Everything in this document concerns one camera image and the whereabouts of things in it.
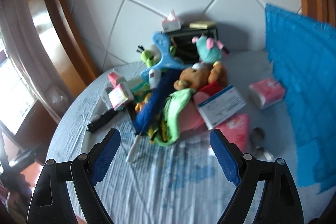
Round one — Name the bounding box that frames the pink tissue pack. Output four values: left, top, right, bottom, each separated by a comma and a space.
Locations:
248, 78, 285, 110
217, 114, 249, 152

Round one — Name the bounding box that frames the white blue mask box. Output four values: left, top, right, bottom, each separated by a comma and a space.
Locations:
197, 85, 246, 130

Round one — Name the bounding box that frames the pink white sanitary pad pack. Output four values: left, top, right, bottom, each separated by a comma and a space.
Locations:
108, 83, 134, 110

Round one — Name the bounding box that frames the small pink tissue packet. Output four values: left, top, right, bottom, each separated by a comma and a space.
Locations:
108, 72, 126, 88

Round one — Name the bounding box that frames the green cloth plush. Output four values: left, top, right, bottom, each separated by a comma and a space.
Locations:
154, 88, 201, 147

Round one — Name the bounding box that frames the brown bear plush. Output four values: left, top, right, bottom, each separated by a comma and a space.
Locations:
174, 61, 228, 90

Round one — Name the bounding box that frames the dark blue fuzzy item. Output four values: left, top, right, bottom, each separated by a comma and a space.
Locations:
133, 69, 182, 135

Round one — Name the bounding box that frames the blue plastic storage bin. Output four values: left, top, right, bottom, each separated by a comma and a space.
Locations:
265, 4, 335, 193

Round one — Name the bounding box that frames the white lotion bottle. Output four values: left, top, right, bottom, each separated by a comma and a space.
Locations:
149, 69, 161, 90

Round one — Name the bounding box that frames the teal pink plush toy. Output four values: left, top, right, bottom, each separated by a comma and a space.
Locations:
191, 35, 230, 64

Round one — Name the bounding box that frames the green frog plush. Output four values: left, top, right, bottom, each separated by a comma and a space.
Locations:
136, 44, 161, 68

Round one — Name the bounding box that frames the light blue plastic hanger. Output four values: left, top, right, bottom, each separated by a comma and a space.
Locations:
140, 32, 192, 80

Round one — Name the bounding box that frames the black box on bed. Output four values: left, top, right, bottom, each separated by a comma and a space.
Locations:
165, 25, 219, 62

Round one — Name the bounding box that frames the yellow sticky note pad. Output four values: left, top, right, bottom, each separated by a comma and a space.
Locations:
189, 20, 217, 30

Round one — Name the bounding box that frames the small tissue box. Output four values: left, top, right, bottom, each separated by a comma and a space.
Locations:
162, 10, 183, 33

